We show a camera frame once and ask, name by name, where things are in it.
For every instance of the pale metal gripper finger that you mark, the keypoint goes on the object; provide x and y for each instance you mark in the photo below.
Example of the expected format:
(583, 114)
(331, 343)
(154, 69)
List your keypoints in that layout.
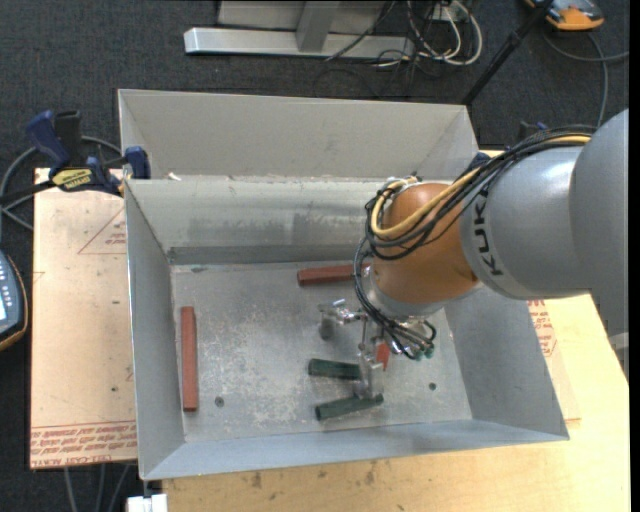
(336, 315)
(368, 372)

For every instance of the small orange-red piece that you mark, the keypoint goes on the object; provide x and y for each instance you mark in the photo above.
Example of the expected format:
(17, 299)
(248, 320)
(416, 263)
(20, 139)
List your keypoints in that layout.
(383, 354)

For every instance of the dark green flat block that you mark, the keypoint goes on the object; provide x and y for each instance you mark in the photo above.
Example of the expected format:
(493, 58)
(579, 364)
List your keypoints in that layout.
(332, 369)
(340, 407)

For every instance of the red-brown flat block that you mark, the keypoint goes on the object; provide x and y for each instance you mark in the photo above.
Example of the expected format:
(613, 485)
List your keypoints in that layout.
(189, 360)
(325, 275)

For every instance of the grey metal bin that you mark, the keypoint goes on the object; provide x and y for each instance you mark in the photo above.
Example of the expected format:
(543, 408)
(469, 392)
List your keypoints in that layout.
(260, 320)

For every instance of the brown cardboard board red print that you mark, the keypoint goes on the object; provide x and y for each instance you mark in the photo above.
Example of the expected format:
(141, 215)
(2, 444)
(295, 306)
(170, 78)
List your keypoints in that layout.
(80, 325)

